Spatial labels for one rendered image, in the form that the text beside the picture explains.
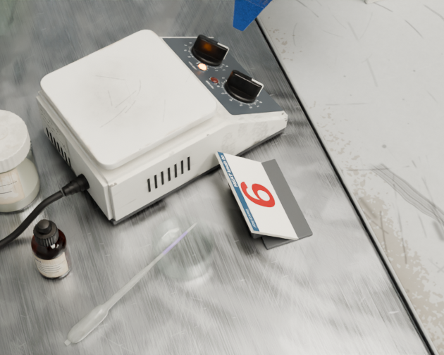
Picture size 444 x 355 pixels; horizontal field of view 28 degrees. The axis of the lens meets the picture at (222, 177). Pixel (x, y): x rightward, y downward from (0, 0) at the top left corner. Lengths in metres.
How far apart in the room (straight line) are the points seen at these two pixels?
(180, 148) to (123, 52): 0.11
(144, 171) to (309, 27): 0.30
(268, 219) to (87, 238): 0.16
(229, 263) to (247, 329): 0.06
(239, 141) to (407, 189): 0.16
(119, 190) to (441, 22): 0.42
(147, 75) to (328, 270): 0.24
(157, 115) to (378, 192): 0.22
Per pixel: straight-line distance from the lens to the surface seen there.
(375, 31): 0.98
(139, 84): 0.79
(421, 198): 0.84
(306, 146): 0.86
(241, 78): 0.83
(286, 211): 0.81
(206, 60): 0.85
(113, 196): 0.76
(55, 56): 0.95
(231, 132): 0.80
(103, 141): 0.75
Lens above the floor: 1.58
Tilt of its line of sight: 54 degrees down
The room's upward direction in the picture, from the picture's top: 1 degrees clockwise
